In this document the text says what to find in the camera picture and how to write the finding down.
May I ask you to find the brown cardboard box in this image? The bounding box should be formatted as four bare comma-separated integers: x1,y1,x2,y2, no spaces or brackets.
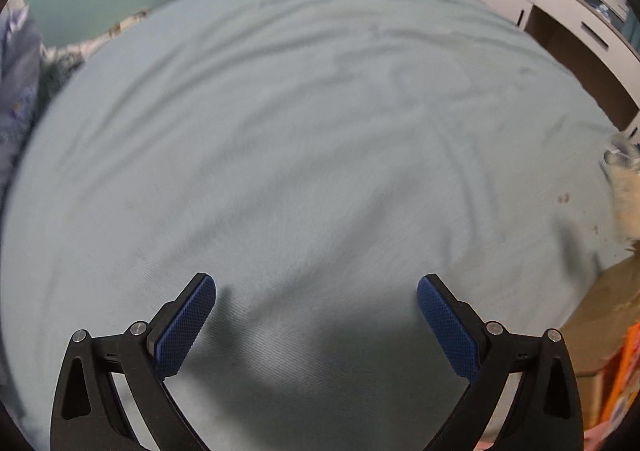
561,256,639,429

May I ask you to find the clear plastic snack bag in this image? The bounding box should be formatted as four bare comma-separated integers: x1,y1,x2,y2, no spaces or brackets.
603,132,639,255

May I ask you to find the orange sausage pack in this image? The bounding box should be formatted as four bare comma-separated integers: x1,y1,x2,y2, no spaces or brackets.
601,323,639,422

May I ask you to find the green patterned blanket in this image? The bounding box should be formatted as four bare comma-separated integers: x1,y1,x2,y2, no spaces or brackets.
37,9,150,113

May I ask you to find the light blue bed sheet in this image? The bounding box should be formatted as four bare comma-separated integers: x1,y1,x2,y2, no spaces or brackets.
1,0,628,450

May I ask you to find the lavender floral duvet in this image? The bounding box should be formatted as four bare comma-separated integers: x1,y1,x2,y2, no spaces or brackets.
0,7,41,197

